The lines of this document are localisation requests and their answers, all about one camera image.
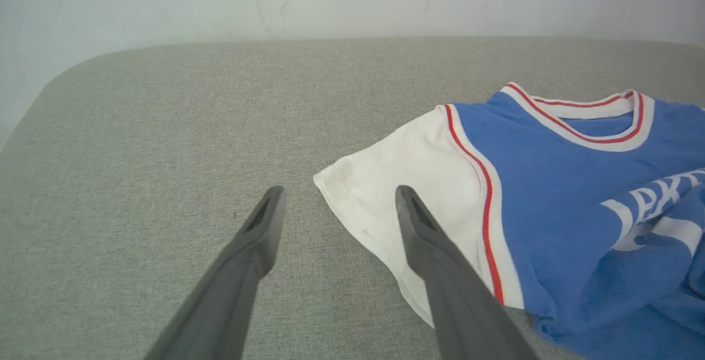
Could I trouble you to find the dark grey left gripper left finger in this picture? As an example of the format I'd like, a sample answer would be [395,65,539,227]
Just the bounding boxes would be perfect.
[144,186,288,360]

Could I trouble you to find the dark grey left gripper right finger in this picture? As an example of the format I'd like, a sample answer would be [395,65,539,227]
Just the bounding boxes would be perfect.
[395,186,538,360]

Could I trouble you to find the blue white basketball jersey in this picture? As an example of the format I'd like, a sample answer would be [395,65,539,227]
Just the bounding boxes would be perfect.
[313,81,705,360]

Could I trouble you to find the grey fabric sofa cushion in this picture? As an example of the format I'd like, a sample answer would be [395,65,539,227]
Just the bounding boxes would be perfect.
[0,37,705,360]

